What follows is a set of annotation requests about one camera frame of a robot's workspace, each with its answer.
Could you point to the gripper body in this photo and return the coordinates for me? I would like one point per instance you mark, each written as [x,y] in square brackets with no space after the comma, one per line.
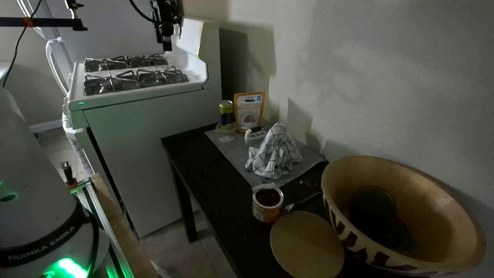
[168,11]

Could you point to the metal spoon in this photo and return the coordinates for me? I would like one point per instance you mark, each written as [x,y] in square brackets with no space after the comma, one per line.
[303,200]

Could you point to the checked dish cloth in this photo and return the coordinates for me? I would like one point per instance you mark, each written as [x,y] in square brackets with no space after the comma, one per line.
[276,154]

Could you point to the white gas stove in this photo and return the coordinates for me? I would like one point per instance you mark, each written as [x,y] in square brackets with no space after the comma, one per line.
[146,135]

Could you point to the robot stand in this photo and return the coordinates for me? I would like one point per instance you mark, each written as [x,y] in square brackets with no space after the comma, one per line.
[115,231]

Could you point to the open tin can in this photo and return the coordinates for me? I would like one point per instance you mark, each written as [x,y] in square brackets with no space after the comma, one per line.
[267,208]

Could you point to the white scrub brush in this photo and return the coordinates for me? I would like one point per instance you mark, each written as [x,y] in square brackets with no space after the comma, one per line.
[255,137]

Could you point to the small white packet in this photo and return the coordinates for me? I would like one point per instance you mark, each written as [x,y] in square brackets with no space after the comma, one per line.
[226,138]

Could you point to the grey placemat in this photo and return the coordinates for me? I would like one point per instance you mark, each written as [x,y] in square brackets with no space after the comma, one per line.
[235,154]

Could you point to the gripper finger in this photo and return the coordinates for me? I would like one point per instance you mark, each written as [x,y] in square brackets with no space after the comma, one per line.
[167,44]
[158,33]

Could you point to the orange food pouch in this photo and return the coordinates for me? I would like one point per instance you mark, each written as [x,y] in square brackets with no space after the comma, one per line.
[249,112]

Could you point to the large wooden bowl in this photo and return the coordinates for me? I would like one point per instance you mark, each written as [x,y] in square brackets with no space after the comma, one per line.
[432,216]

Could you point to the stove burner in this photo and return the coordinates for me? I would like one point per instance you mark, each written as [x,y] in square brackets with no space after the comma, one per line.
[164,76]
[110,83]
[104,64]
[148,60]

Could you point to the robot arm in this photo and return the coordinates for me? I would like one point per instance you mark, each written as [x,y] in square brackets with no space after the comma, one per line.
[31,181]

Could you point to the black clamp knob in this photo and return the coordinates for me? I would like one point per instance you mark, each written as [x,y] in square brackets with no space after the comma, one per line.
[68,172]

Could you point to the round wooden board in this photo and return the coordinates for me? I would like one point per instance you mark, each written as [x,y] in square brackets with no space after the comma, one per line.
[307,245]

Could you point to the yellow drink can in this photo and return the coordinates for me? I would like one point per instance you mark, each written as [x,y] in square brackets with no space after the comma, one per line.
[226,112]

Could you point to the dark green mug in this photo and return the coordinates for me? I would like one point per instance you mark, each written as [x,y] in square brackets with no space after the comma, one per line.
[378,220]

